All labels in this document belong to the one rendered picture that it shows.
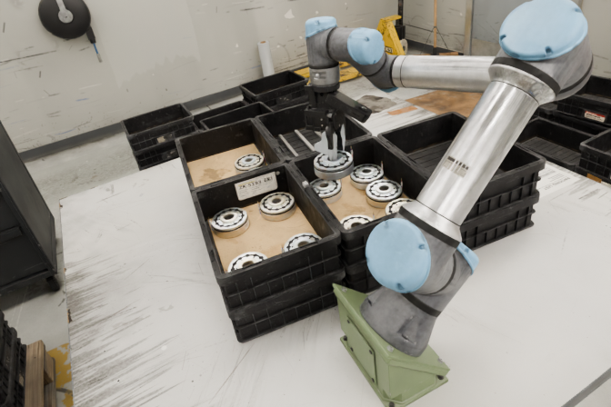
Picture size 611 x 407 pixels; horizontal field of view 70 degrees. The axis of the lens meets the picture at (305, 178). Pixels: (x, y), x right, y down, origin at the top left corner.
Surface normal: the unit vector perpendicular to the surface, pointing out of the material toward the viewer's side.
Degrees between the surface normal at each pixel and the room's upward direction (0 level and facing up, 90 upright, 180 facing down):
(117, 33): 90
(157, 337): 0
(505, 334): 0
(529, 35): 38
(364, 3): 90
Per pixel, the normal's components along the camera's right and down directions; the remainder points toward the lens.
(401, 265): -0.66, -0.15
